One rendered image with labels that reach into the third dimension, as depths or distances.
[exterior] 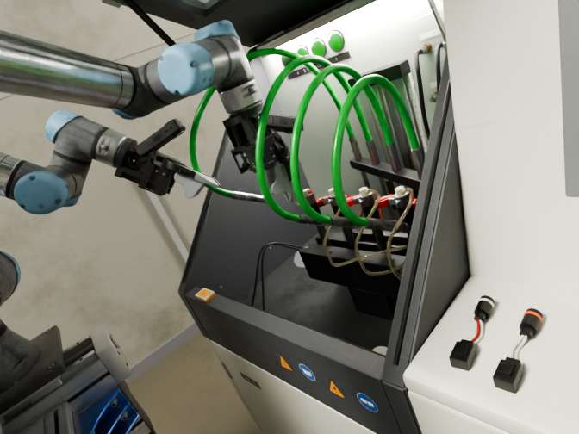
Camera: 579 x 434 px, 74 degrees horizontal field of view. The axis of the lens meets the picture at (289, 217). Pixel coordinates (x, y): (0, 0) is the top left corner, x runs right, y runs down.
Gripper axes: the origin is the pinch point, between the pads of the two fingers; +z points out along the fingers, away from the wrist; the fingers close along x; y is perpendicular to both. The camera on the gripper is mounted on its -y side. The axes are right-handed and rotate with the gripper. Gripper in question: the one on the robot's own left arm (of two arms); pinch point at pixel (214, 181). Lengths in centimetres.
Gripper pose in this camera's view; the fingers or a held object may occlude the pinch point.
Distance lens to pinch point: 87.0
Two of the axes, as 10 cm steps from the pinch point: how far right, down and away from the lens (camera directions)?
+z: 9.2, 3.9, 1.1
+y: -4.0, 9.1, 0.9
